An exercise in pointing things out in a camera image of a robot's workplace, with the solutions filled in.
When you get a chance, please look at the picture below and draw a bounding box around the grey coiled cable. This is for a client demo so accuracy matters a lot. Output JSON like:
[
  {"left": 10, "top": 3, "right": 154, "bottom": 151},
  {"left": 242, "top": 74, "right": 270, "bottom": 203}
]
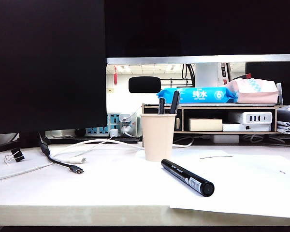
[{"left": 240, "top": 134, "right": 290, "bottom": 145}]

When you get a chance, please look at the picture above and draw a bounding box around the white plug with cable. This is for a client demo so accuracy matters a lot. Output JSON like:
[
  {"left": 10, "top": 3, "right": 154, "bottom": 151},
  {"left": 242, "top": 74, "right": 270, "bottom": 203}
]
[{"left": 120, "top": 124, "right": 143, "bottom": 139}]

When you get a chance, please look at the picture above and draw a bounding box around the black wooden desk organiser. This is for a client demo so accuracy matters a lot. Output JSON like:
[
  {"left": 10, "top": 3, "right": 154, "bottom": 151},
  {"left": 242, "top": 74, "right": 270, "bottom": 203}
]
[{"left": 141, "top": 103, "right": 285, "bottom": 135}]

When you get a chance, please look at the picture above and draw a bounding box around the black USB-C cable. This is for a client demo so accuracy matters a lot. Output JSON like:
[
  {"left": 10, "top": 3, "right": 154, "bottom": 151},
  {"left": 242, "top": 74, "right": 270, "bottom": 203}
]
[{"left": 37, "top": 132, "right": 85, "bottom": 174}]

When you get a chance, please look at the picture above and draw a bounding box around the thin white cable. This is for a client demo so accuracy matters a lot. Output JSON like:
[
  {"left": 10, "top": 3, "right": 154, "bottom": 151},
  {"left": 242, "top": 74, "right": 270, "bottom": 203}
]
[{"left": 50, "top": 135, "right": 116, "bottom": 158}]

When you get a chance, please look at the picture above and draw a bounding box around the beige paper cup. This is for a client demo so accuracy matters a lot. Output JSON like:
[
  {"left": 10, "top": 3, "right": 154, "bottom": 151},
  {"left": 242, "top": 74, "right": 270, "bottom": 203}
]
[{"left": 140, "top": 113, "right": 177, "bottom": 162}]

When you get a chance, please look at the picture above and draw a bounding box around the black flat monitor base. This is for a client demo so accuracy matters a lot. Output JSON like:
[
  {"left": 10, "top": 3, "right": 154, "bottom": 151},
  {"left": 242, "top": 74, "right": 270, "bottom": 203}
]
[{"left": 45, "top": 135, "right": 143, "bottom": 145}]

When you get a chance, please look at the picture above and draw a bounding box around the pink tissue pack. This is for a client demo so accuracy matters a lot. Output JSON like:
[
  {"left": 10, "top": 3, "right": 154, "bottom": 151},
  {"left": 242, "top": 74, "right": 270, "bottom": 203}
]
[{"left": 222, "top": 77, "right": 279, "bottom": 104}]

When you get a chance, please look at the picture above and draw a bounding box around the beige cardboard box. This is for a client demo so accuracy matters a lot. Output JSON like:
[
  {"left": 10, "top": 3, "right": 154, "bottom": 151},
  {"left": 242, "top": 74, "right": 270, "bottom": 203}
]
[{"left": 188, "top": 118, "right": 223, "bottom": 132}]

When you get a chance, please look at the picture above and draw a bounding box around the blue wet wipes pack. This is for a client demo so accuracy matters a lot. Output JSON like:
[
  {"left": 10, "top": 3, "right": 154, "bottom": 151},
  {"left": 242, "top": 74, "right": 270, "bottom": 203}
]
[{"left": 156, "top": 87, "right": 239, "bottom": 104}]

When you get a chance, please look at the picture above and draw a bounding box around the white power adapter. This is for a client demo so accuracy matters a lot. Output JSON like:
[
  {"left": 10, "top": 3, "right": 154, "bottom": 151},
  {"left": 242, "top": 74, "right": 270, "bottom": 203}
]
[{"left": 212, "top": 134, "right": 240, "bottom": 144}]

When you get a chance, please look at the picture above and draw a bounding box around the white flat box apple logo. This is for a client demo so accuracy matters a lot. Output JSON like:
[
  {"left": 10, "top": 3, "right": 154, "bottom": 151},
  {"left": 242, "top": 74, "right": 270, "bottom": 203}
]
[{"left": 222, "top": 123, "right": 272, "bottom": 132}]

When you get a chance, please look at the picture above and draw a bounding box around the white multi-port charger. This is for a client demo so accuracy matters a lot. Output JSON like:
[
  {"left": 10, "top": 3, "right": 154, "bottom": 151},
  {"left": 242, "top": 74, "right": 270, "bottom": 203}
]
[{"left": 228, "top": 111, "right": 273, "bottom": 125}]

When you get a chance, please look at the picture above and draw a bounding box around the thick black marker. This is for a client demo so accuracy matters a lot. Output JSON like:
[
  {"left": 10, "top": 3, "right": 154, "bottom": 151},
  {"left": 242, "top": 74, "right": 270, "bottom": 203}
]
[{"left": 169, "top": 90, "right": 181, "bottom": 115}]

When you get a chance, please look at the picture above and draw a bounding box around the white power plug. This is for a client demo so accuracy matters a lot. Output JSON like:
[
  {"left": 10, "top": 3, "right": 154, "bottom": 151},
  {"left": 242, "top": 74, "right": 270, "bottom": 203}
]
[{"left": 119, "top": 113, "right": 134, "bottom": 122}]

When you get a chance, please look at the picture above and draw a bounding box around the large white paper sheet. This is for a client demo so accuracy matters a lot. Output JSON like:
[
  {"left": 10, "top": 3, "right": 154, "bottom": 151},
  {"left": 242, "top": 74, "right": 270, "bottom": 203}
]
[{"left": 169, "top": 154, "right": 290, "bottom": 219}]

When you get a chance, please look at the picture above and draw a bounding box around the black chair headrest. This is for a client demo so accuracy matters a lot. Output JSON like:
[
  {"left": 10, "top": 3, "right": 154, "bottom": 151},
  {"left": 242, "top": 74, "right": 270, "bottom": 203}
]
[{"left": 128, "top": 76, "right": 162, "bottom": 94}]

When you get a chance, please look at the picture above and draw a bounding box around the black binder clip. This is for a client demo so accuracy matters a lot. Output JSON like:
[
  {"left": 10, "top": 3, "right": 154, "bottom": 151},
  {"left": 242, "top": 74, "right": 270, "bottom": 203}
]
[{"left": 3, "top": 147, "right": 25, "bottom": 165}]

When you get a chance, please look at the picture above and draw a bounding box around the blue white power strip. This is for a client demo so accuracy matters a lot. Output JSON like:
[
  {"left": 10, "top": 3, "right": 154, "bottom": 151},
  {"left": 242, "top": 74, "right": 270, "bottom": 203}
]
[{"left": 86, "top": 112, "right": 138, "bottom": 139}]

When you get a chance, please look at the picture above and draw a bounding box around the black monitor stand leg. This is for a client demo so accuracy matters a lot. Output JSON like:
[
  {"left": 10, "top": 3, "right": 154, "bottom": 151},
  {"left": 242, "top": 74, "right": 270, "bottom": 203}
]
[{"left": 0, "top": 131, "right": 51, "bottom": 155}]

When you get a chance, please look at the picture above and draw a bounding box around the thick white USB-C cable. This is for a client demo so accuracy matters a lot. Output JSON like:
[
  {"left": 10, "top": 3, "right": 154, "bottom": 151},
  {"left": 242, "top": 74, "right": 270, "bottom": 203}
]
[{"left": 49, "top": 139, "right": 194, "bottom": 164}]

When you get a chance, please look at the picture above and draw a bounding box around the black marker white label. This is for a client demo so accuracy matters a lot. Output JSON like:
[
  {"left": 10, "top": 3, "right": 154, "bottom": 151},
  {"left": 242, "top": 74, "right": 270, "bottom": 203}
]
[{"left": 160, "top": 159, "right": 215, "bottom": 198}]

